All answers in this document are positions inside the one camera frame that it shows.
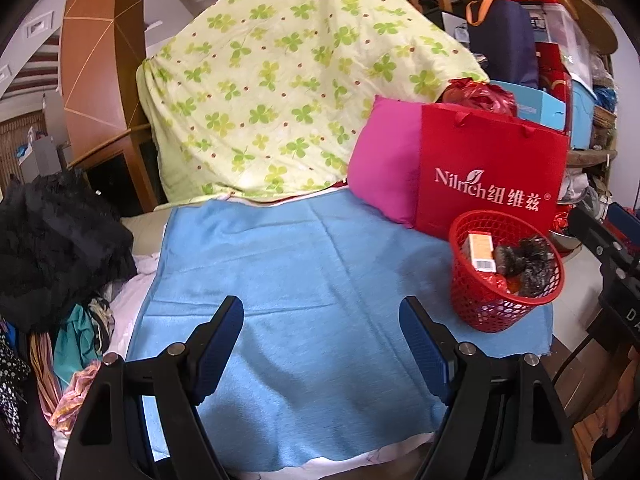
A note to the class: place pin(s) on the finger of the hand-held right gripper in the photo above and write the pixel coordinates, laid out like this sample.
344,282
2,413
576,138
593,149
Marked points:
627,217
592,235

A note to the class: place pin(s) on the person's right hand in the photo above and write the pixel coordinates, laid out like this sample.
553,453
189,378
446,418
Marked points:
625,395

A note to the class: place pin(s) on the metal bowl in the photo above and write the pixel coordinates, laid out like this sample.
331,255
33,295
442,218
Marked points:
565,240

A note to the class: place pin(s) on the clover print quilt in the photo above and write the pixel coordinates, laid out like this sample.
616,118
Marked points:
280,90

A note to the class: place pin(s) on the red paper bag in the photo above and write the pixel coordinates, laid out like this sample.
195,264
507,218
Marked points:
490,160

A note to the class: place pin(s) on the clear plastic storage box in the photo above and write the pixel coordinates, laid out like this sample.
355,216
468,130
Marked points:
562,30

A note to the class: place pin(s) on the light blue cardboard box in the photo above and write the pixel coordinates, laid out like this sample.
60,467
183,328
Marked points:
537,105

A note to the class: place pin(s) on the pink pillow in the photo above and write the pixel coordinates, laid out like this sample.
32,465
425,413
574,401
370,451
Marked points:
385,160

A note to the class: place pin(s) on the red gift box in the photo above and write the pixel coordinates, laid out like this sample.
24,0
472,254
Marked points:
552,67

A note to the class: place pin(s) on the black polka dot cloth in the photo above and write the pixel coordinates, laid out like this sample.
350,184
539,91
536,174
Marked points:
10,375

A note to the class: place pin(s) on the blue plastic bin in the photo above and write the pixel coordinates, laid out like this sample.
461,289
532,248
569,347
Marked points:
582,115

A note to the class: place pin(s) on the teal cloth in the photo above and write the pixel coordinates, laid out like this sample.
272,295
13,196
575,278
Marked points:
75,340

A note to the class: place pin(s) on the brown wooden cabinet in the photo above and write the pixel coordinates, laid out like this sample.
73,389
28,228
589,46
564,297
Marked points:
100,60

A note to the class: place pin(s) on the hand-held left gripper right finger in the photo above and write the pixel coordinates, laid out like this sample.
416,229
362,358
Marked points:
422,345

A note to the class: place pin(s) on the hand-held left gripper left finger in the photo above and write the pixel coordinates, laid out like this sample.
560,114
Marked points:
220,345

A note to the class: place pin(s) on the pink floral cloth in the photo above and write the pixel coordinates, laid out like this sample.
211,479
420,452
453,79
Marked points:
75,400

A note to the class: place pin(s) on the round wooden tabletop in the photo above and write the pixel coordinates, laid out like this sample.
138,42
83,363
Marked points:
595,20

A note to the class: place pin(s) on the wicker basket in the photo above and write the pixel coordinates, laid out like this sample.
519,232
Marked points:
605,117

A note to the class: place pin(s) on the black plastic bag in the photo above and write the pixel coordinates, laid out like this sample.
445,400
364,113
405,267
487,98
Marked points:
535,265

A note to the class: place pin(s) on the grey box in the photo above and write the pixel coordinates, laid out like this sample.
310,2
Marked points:
40,155

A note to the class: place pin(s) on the light blue towel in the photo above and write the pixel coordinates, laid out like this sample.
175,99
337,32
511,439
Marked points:
325,285

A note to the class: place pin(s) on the red plastic mesh basket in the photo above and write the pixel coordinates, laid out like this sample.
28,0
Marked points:
485,305

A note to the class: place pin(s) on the dark red plastic bag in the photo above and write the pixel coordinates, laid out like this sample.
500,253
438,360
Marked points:
477,97

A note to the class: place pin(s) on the orange and white box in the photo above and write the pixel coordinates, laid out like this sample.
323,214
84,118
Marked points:
480,250

